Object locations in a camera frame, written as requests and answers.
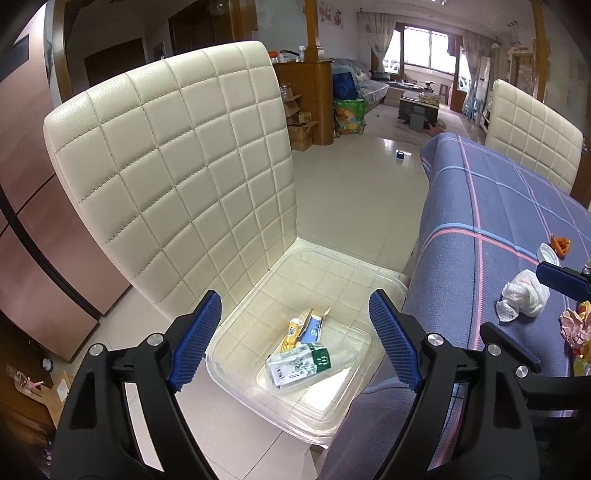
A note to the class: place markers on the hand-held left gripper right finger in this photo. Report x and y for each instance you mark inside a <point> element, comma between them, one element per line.
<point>392,337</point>

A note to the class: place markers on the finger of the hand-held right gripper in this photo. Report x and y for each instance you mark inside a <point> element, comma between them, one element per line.
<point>558,277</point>
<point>521,356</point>

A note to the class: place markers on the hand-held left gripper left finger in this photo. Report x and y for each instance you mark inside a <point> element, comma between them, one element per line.
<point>198,337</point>

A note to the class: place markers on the white plastic lid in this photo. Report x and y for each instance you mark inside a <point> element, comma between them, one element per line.
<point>548,254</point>

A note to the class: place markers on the white tissue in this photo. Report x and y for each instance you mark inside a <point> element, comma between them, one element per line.
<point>526,290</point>

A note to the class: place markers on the red yellow snack wrapper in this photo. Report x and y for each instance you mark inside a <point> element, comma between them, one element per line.
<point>585,307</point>

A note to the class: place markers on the clear plastic container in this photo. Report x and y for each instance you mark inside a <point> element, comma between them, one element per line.
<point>344,318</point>

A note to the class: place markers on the pink paper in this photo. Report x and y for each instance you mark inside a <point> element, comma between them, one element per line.
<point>577,327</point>

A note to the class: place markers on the blue carton piece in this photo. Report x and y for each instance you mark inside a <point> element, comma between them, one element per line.
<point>314,330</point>

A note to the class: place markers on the green white packet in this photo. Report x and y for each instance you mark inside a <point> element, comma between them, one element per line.
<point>295,364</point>

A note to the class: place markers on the orange peel piece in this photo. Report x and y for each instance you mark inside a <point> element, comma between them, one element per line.
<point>561,244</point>

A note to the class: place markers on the blue plaid tablecloth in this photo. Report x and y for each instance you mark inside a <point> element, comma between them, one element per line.
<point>485,207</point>

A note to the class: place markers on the flat cardboard box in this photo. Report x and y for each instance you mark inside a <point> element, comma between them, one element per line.
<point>60,392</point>

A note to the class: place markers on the cream quilted dining chair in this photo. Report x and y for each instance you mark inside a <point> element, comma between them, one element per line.
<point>531,124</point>

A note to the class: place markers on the large cream quilted chair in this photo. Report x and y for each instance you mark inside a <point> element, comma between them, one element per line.
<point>161,161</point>

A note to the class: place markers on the pink brown cabinet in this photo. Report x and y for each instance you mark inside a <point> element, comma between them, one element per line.
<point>41,230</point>

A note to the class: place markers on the blue plastic stools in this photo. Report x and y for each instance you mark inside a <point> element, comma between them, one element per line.
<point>471,106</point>

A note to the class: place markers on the pair of slippers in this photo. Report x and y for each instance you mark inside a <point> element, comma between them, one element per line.
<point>436,128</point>

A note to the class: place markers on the white standing air conditioner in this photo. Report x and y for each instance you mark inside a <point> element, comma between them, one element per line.
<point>485,85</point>

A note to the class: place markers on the grey plastic stool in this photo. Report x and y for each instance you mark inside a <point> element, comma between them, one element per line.
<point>418,122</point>

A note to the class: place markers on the large cardboard box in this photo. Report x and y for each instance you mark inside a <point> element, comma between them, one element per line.
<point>302,136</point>

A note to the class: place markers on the colourful woven bag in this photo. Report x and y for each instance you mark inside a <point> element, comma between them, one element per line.
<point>350,117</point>

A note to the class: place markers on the dark coffee table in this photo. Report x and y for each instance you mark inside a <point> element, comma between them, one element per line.
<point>418,102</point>

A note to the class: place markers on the wooden pillar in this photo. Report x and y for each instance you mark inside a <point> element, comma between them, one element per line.
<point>311,27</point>
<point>538,46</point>

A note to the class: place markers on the patterned curtain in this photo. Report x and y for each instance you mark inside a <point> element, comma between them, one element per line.
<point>376,37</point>
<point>475,50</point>

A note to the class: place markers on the small cardboard box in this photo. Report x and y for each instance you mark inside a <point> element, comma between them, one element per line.
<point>292,106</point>

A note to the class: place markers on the covered sofa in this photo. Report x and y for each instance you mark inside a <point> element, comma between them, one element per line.
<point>374,87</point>

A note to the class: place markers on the wooden partition cabinet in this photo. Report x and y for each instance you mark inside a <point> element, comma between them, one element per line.
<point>318,92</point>

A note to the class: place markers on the blue storage bag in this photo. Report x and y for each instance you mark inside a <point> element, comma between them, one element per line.
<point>345,83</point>

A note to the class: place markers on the bright window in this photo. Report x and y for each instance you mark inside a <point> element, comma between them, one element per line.
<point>427,48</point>

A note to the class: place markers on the dark wooden door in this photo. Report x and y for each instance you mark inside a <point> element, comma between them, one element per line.
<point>115,60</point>

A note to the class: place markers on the wall pictures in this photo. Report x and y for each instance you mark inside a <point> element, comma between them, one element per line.
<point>331,14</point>

